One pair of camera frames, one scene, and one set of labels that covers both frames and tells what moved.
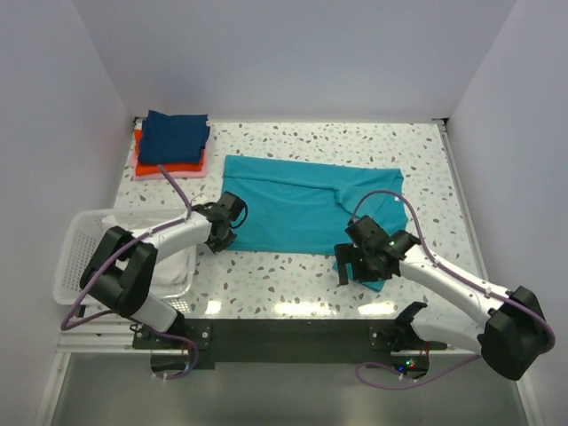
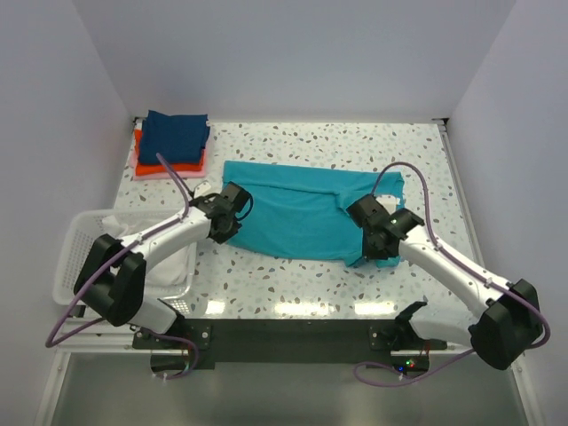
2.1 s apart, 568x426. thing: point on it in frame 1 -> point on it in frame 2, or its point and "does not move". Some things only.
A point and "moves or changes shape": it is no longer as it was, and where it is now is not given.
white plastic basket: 83,236 does not move
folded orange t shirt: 143,169 does not move
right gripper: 346,253 -> 370,253
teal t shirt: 295,208 moves or changes shape
